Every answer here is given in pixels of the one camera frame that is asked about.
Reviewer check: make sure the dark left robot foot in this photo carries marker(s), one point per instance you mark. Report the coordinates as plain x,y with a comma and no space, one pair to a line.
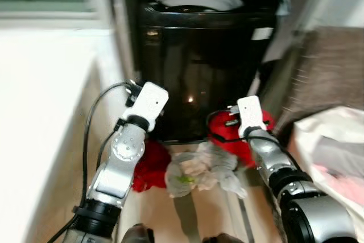
139,236

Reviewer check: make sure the small red garment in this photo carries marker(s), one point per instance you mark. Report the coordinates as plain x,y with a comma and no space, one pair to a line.
152,166

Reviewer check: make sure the pink garment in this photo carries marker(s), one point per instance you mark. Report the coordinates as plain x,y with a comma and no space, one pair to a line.
344,183

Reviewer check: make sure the large white laundry bag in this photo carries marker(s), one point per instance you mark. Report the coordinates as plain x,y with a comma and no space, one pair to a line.
318,132

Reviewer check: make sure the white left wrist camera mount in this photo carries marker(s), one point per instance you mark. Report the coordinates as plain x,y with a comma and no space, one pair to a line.
149,103

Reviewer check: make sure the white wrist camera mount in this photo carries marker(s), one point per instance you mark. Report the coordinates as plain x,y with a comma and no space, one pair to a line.
149,103
250,113

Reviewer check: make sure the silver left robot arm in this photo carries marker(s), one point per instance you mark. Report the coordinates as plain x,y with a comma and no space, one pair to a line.
122,157

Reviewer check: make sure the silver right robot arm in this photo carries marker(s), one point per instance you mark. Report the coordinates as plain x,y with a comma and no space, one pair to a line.
310,211

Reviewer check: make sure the dark robot foot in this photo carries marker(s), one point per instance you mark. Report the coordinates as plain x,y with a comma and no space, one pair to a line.
222,239
139,236

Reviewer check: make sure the black top-load washing machine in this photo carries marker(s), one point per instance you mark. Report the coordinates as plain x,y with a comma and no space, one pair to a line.
199,66

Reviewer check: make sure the clear plastic bag with cloth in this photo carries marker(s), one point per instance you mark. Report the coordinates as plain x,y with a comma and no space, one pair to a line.
196,169

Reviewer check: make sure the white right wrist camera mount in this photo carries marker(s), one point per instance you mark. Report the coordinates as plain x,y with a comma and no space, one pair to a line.
250,113

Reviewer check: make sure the brown curtain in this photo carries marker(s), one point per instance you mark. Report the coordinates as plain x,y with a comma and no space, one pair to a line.
335,66

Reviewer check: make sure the large red garment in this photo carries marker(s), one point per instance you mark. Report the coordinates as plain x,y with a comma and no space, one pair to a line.
227,147

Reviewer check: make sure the dark right robot foot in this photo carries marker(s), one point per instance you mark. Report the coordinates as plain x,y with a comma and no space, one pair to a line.
222,239

